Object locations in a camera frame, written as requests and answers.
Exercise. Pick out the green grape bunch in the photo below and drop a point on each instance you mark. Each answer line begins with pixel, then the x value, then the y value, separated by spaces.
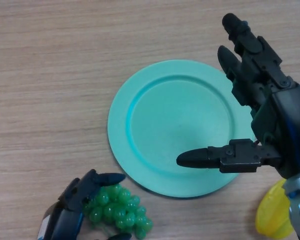
pixel 115 210

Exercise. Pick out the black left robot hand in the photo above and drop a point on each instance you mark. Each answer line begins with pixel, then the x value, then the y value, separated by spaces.
pixel 65 220

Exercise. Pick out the yellow starfruit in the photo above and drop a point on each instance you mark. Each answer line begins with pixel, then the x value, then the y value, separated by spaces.
pixel 270 215

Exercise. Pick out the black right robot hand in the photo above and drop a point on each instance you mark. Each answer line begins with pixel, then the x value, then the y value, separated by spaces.
pixel 287 117

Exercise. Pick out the teal round plate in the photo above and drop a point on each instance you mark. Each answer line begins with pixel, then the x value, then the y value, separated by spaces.
pixel 175 120

